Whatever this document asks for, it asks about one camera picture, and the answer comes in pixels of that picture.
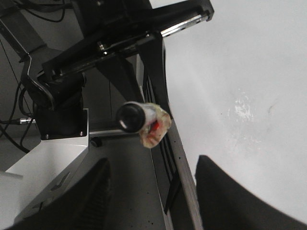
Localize white whiteboard with aluminium frame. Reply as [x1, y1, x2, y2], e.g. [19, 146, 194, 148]
[164, 0, 307, 222]

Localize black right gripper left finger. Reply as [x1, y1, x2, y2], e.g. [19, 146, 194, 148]
[9, 158, 111, 230]

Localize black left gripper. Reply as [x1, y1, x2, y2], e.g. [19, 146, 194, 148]
[42, 0, 214, 114]

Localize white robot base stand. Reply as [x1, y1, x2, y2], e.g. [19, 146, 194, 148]
[0, 109, 96, 229]

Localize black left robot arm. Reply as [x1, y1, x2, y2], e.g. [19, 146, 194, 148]
[0, 0, 214, 230]

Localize black cable bundle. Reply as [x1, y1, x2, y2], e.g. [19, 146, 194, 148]
[0, 81, 36, 154]

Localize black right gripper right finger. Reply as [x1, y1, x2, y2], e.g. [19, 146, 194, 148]
[195, 155, 307, 230]

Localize white marker with taped pad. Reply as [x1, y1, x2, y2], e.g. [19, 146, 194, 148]
[116, 101, 172, 149]

